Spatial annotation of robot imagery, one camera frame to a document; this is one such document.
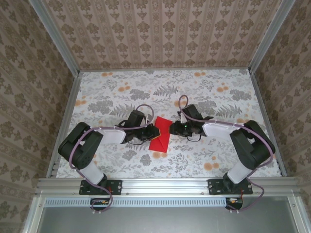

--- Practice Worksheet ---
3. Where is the red paper sheet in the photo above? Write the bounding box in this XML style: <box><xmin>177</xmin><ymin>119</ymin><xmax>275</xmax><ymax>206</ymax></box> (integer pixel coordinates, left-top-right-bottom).
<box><xmin>148</xmin><ymin>116</ymin><xmax>173</xmax><ymax>153</ymax></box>

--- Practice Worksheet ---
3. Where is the grey metal sheet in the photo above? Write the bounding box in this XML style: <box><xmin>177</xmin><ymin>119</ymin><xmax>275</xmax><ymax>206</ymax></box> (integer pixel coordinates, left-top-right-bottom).
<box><xmin>36</xmin><ymin>197</ymin><xmax>302</xmax><ymax>233</ymax></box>

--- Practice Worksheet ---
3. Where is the floral patterned table cover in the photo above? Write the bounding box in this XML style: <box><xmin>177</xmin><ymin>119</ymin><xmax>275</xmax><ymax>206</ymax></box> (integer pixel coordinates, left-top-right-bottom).
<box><xmin>57</xmin><ymin>69</ymin><xmax>281</xmax><ymax>178</ymax></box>

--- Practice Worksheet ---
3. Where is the small black electronics board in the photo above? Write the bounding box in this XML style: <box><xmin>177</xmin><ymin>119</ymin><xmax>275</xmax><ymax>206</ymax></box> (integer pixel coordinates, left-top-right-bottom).
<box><xmin>91</xmin><ymin>198</ymin><xmax>110</xmax><ymax>211</ymax></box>
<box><xmin>225</xmin><ymin>198</ymin><xmax>243</xmax><ymax>210</ymax></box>

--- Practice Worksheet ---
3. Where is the wide aluminium cross rail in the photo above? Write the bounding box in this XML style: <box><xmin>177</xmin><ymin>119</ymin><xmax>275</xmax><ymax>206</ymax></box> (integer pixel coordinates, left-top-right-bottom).
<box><xmin>35</xmin><ymin>177</ymin><xmax>301</xmax><ymax>196</ymax></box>

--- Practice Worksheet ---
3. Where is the thin aluminium rail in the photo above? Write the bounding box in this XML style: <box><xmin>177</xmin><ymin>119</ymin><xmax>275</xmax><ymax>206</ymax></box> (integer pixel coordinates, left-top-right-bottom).
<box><xmin>79</xmin><ymin>68</ymin><xmax>252</xmax><ymax>73</ymax></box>

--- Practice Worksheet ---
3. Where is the slotted pale cable duct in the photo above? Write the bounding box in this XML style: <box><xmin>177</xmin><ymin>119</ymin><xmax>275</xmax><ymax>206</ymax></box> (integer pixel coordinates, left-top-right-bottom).
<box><xmin>45</xmin><ymin>197</ymin><xmax>245</xmax><ymax>207</ymax></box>

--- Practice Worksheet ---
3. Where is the aluminium side rail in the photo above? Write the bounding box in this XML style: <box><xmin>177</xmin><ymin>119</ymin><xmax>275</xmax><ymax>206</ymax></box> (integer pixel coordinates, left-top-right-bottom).
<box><xmin>249</xmin><ymin>70</ymin><xmax>287</xmax><ymax>177</ymax></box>
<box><xmin>46</xmin><ymin>71</ymin><xmax>82</xmax><ymax>179</ymax></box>

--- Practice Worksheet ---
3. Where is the aluminium upright post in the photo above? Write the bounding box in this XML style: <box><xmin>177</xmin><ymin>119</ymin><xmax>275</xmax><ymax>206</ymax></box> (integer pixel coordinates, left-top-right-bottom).
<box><xmin>30</xmin><ymin>0</ymin><xmax>81</xmax><ymax>75</ymax></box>
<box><xmin>247</xmin><ymin>0</ymin><xmax>298</xmax><ymax>73</ymax></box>

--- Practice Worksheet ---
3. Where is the aluminium lower frame rail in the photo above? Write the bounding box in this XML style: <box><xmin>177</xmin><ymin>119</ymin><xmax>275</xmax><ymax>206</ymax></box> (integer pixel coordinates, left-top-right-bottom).
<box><xmin>288</xmin><ymin>196</ymin><xmax>311</xmax><ymax>233</ymax></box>
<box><xmin>23</xmin><ymin>196</ymin><xmax>46</xmax><ymax>233</ymax></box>

